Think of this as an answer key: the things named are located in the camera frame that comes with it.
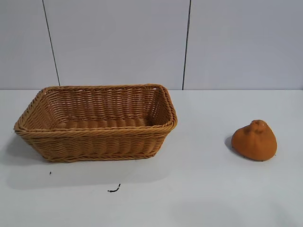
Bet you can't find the orange toy fruit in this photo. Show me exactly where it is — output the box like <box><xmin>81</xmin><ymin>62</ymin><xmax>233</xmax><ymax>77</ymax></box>
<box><xmin>231</xmin><ymin>120</ymin><xmax>278</xmax><ymax>163</ymax></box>

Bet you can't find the black curved scrap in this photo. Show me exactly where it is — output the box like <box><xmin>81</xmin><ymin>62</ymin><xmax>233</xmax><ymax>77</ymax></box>
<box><xmin>107</xmin><ymin>183</ymin><xmax>122</xmax><ymax>193</ymax></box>

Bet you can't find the woven wicker basket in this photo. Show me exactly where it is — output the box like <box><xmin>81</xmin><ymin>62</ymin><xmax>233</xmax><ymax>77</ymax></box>
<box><xmin>13</xmin><ymin>83</ymin><xmax>178</xmax><ymax>163</ymax></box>

